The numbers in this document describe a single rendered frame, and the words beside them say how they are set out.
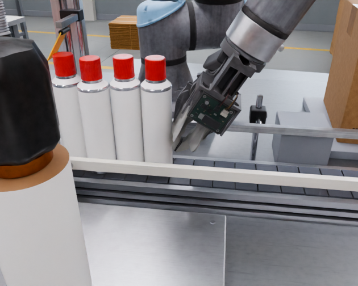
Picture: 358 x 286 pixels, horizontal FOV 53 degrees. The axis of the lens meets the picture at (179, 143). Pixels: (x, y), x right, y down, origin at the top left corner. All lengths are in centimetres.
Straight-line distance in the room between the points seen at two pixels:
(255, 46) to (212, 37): 39
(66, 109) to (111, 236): 23
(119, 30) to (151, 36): 386
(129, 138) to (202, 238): 21
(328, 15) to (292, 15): 550
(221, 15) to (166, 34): 13
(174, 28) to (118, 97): 32
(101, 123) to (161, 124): 10
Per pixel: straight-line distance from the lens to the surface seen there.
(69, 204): 37
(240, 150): 83
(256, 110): 69
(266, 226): 64
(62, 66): 62
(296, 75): 133
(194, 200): 63
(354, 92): 83
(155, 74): 57
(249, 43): 51
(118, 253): 51
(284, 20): 50
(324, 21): 601
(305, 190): 65
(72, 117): 64
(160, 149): 62
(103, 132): 62
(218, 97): 51
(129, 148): 63
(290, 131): 66
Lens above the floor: 125
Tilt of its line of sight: 30 degrees down
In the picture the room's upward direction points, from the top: straight up
